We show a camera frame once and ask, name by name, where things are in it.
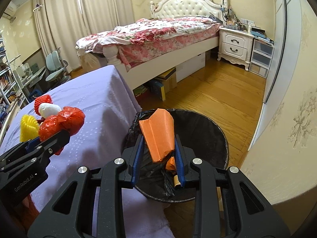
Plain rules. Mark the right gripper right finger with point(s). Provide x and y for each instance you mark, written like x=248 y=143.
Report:
x=226 y=195

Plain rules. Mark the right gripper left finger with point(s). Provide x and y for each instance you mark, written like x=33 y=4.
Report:
x=70 y=211

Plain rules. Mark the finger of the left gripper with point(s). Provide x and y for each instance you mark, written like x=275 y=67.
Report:
x=33 y=144

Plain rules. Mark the yellow foam fruit net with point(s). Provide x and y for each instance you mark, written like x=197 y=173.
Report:
x=29 y=128

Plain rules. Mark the red plastic bag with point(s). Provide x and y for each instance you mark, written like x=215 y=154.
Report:
x=70 y=119

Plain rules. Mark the red foam fruit net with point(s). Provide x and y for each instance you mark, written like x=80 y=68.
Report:
x=42 y=99

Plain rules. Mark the orange paper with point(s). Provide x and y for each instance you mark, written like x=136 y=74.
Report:
x=159 y=134

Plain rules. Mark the black trash bin with bag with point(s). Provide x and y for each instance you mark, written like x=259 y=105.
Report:
x=197 y=132

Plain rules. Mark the white bookshelf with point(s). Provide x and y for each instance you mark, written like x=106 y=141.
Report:
x=11 y=91

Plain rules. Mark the grey desk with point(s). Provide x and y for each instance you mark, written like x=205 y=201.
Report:
x=34 y=79

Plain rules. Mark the light blue desk chair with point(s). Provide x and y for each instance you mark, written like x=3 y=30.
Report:
x=57 y=68

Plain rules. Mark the purple bed sheet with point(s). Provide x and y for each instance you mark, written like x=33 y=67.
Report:
x=97 y=109

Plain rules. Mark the beige curtains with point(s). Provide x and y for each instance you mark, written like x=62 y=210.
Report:
x=61 y=23

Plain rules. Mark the floral pink quilt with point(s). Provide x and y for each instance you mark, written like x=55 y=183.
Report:
x=147 y=39

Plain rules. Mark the cardboard boxes under bed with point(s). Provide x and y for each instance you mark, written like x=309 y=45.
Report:
x=160 y=85

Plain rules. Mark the white storage box under bed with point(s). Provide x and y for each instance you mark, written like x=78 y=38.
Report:
x=190 y=66

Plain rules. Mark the plastic drawer unit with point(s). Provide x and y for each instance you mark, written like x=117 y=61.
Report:
x=261 y=57

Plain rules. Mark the white nightstand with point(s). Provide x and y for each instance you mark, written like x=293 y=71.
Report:
x=235 y=46

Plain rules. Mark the white bed with tufted headboard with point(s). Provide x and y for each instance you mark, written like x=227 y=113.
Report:
x=150 y=69

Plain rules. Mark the white sliding wardrobe door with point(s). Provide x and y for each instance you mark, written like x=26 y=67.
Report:
x=285 y=55

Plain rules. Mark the wall air conditioner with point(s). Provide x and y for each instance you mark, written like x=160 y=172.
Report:
x=10 y=11

